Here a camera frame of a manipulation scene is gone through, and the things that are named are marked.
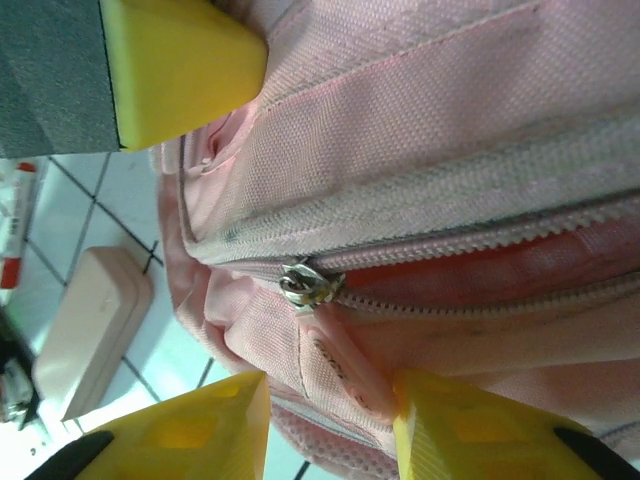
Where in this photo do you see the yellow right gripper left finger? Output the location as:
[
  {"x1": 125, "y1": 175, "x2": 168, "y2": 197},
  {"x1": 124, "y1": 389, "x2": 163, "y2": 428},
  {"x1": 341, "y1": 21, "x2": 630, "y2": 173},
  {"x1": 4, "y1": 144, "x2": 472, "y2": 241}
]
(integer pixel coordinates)
[{"x1": 24, "y1": 369, "x2": 272, "y2": 480}]

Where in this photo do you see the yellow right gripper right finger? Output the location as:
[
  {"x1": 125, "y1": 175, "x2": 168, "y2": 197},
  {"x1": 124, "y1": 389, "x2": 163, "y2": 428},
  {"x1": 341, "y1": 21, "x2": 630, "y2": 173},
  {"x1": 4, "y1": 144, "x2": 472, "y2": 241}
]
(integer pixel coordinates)
[{"x1": 391, "y1": 367, "x2": 640, "y2": 480}]

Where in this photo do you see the pink pencil case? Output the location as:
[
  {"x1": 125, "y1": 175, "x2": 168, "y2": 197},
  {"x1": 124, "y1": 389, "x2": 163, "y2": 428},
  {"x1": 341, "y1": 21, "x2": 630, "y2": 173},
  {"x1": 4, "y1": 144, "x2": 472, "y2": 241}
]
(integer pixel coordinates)
[{"x1": 30, "y1": 245, "x2": 155, "y2": 422}]

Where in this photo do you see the pink student backpack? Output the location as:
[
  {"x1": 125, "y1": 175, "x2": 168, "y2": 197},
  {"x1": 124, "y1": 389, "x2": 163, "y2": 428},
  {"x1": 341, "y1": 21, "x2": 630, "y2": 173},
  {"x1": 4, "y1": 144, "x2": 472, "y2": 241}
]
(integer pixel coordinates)
[{"x1": 149, "y1": 0, "x2": 640, "y2": 480}]

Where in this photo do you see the white and red marker pen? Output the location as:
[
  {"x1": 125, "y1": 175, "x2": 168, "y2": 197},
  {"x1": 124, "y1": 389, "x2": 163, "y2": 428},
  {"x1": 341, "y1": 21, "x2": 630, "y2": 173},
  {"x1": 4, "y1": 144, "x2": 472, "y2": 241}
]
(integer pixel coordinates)
[{"x1": 0, "y1": 158, "x2": 40, "y2": 291}]

